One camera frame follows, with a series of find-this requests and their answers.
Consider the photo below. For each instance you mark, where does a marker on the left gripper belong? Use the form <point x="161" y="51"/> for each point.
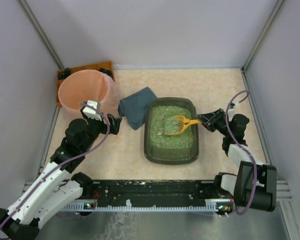
<point x="106" y="124"/>

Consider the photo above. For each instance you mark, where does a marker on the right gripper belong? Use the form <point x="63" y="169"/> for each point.
<point x="215" y="120"/>

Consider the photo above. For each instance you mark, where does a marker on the yellow litter scoop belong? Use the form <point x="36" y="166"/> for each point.
<point x="184" y="123"/>

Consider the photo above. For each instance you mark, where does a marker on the green litter clump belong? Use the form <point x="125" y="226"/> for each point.
<point x="171" y="126"/>

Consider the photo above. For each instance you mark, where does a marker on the dark green litter box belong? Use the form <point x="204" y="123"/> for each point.
<point x="162" y="145"/>

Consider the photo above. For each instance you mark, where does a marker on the bin with pink bag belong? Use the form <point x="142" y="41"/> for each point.
<point x="86" y="85"/>

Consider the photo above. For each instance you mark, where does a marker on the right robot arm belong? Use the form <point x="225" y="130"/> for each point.
<point x="255" y="184"/>

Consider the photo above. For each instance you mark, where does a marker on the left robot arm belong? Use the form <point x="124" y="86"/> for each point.
<point x="52" y="165"/>

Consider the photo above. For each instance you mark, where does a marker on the grey-blue cloth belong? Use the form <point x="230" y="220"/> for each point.
<point x="134" y="107"/>

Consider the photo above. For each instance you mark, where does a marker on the orange wooden tray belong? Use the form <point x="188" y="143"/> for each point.
<point x="94" y="66"/>

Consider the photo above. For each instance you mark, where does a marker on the black object in tray corner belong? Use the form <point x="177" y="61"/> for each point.
<point x="63" y="74"/>

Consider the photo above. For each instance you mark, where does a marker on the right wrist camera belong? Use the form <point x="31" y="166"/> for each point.
<point x="232" y="109"/>

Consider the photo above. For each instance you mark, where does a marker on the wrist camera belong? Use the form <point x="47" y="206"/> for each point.
<point x="90" y="111"/>
<point x="232" y="109"/>

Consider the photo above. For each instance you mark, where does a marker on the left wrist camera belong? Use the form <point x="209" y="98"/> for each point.
<point x="90" y="111"/>

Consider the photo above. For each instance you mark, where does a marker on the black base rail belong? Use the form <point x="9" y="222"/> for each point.
<point x="153" y="196"/>

